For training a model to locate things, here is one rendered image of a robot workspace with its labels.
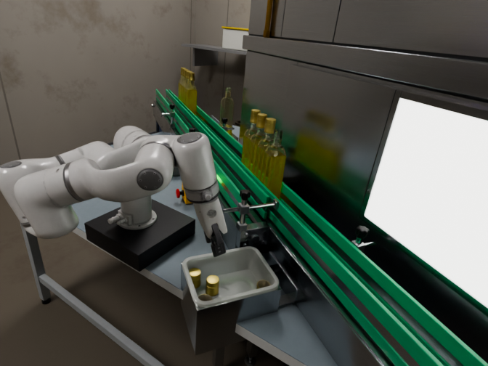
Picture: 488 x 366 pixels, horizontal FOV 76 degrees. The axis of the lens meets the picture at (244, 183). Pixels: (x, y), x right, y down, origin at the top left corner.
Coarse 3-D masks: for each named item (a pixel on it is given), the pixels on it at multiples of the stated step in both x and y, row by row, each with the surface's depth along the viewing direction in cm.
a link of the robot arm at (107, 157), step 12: (96, 144) 82; (132, 144) 81; (60, 156) 79; (72, 156) 80; (84, 156) 80; (96, 156) 77; (108, 156) 77; (120, 156) 79; (132, 156) 81; (108, 168) 77
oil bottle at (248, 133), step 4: (248, 132) 111; (252, 132) 110; (244, 136) 114; (248, 136) 111; (244, 140) 114; (248, 140) 111; (244, 144) 115; (248, 144) 111; (244, 148) 115; (244, 152) 115; (244, 156) 116; (244, 160) 116; (244, 164) 116
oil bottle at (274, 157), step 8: (264, 152) 100; (272, 152) 96; (280, 152) 97; (264, 160) 101; (272, 160) 97; (280, 160) 98; (264, 168) 101; (272, 168) 98; (280, 168) 99; (264, 176) 102; (272, 176) 100; (280, 176) 101; (264, 184) 102; (272, 184) 101; (280, 184) 102; (272, 192) 102
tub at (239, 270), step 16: (192, 256) 85; (208, 256) 86; (224, 256) 88; (240, 256) 90; (256, 256) 89; (208, 272) 88; (224, 272) 90; (240, 272) 91; (256, 272) 89; (272, 272) 82; (192, 288) 74; (224, 288) 85; (240, 288) 85; (272, 288) 77; (208, 304) 71
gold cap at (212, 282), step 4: (208, 276) 82; (212, 276) 82; (216, 276) 82; (208, 280) 81; (212, 280) 81; (216, 280) 81; (208, 284) 80; (212, 284) 80; (216, 284) 81; (208, 288) 81; (212, 288) 81; (216, 288) 81; (208, 292) 81; (212, 292) 81; (216, 292) 82
